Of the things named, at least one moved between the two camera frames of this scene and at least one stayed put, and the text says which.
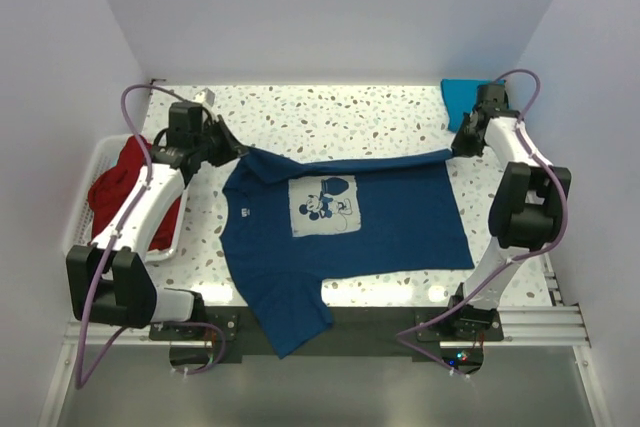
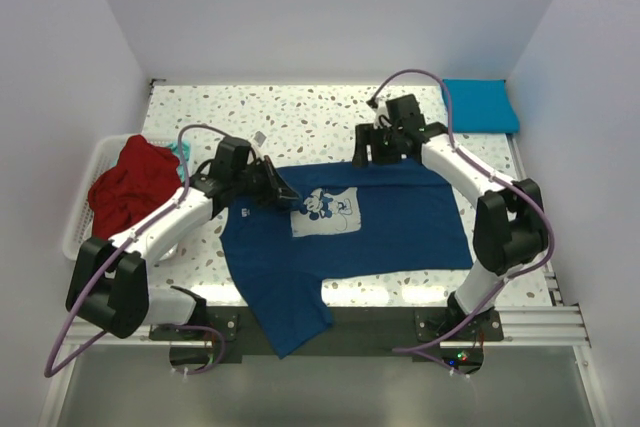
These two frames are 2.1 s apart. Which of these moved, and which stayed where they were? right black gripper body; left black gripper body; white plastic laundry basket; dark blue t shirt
Moved: right black gripper body; left black gripper body
Stayed: dark blue t shirt; white plastic laundry basket
